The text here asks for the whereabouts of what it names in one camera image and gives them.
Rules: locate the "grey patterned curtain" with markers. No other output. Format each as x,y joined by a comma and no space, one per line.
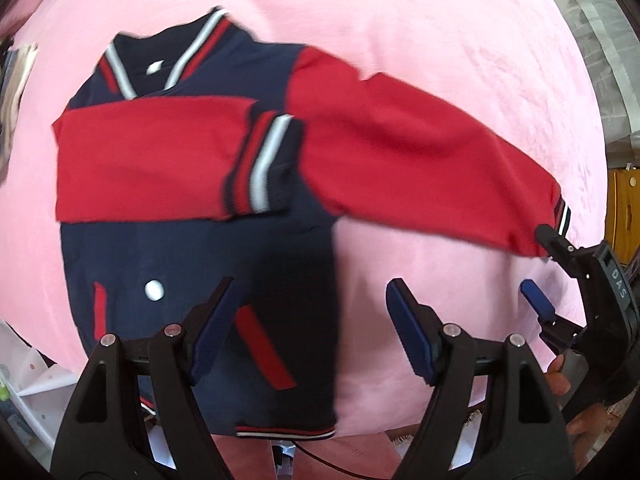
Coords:
595,15

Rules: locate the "yellow wooden cabinet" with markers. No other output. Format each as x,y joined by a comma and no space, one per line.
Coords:
622,210

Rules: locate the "person's right hand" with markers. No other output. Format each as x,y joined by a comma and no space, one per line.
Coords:
557,377

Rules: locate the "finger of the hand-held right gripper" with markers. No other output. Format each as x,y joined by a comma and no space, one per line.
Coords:
537,300
555,242

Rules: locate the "navy and red varsity jacket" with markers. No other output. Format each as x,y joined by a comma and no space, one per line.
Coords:
200,170

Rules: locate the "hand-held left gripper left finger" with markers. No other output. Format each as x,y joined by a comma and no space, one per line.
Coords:
214,327

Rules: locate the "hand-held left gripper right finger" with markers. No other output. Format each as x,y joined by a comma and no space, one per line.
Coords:
407,327

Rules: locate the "pink blanket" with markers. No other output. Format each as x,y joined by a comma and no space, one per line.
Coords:
430,60

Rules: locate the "white dotted bag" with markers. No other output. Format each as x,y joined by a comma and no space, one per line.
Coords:
35,390

